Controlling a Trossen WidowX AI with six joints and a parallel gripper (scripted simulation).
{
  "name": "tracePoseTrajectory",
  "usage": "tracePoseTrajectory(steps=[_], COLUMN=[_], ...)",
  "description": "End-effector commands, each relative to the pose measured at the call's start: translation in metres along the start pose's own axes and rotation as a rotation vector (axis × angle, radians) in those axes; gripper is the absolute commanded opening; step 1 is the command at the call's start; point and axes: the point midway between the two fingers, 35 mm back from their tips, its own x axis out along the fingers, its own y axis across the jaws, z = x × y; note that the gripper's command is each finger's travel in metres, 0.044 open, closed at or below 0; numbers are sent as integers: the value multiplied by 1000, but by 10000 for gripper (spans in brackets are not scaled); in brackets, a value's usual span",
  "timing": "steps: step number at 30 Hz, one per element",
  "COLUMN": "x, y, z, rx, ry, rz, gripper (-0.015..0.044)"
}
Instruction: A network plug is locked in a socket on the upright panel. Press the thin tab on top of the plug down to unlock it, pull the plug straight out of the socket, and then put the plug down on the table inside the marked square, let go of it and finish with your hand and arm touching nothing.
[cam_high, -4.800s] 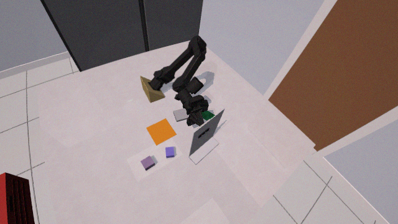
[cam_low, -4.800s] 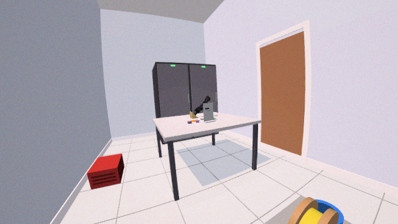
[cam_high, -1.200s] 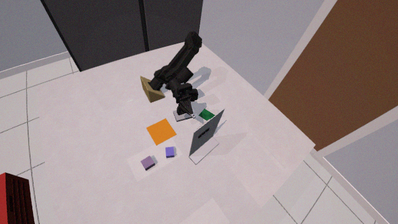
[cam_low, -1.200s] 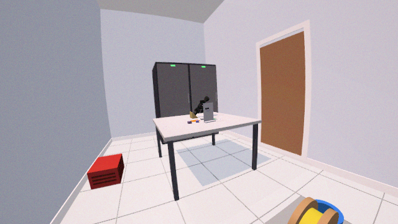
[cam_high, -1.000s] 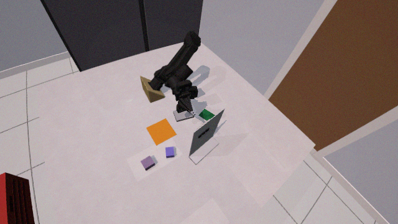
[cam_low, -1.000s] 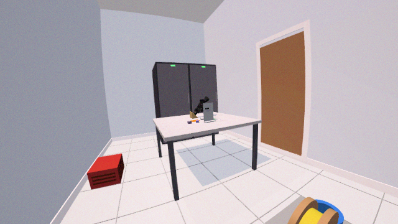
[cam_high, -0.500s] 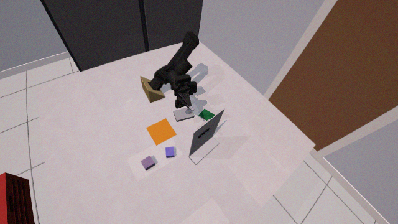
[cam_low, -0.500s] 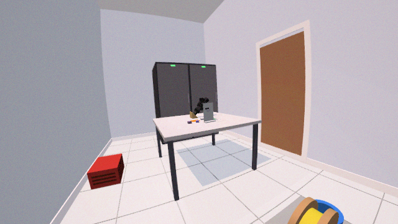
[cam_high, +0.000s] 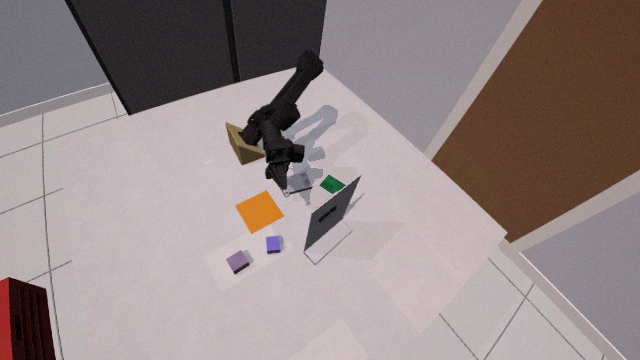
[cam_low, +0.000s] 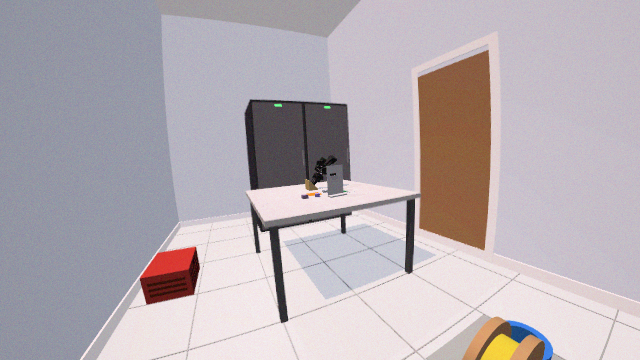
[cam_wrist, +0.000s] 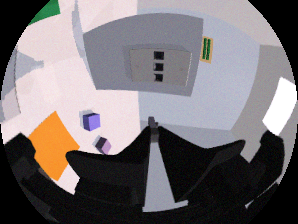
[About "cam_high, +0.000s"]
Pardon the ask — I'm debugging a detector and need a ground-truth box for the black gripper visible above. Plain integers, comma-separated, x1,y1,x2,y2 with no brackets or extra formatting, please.
263,133,294,190

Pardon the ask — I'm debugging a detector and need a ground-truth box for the green flat square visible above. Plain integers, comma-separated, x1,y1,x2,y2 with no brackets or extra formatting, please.
319,175,346,194

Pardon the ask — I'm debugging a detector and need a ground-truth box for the orange flat square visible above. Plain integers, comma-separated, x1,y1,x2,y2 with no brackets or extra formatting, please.
235,191,284,234

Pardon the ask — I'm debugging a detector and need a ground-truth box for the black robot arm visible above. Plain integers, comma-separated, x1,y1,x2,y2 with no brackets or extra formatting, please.
238,50,324,163

